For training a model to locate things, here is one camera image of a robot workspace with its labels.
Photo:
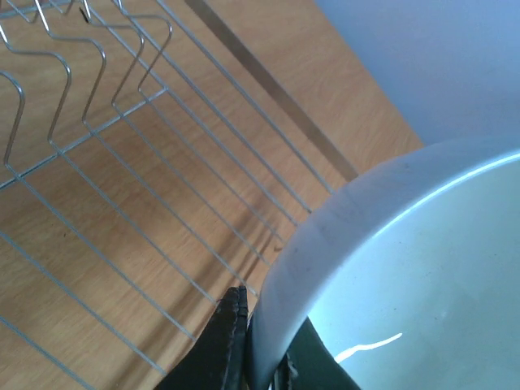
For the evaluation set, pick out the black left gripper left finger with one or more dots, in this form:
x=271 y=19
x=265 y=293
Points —
x=216 y=360

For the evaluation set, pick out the silver wire dish rack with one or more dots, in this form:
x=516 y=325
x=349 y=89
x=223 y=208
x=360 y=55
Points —
x=145 y=169

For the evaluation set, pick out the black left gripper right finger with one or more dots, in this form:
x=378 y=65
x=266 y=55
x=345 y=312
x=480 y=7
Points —
x=308 y=365

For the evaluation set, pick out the white ceramic bowl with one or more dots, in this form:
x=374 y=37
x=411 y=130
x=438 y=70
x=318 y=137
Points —
x=409 y=274

